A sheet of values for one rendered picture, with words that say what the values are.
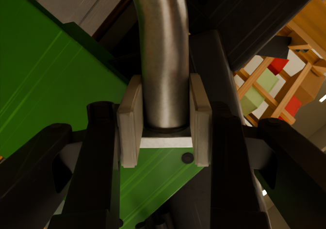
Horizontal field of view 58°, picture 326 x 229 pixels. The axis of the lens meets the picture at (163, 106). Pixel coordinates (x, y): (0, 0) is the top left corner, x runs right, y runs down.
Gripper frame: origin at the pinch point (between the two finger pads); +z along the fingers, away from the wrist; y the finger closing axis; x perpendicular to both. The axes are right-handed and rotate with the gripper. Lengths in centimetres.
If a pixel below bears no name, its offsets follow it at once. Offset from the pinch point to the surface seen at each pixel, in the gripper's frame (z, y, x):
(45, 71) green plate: 4.5, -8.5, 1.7
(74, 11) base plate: 55, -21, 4
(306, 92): 351, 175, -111
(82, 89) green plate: 4.5, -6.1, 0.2
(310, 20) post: 74, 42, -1
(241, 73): 323, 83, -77
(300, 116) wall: 802, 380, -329
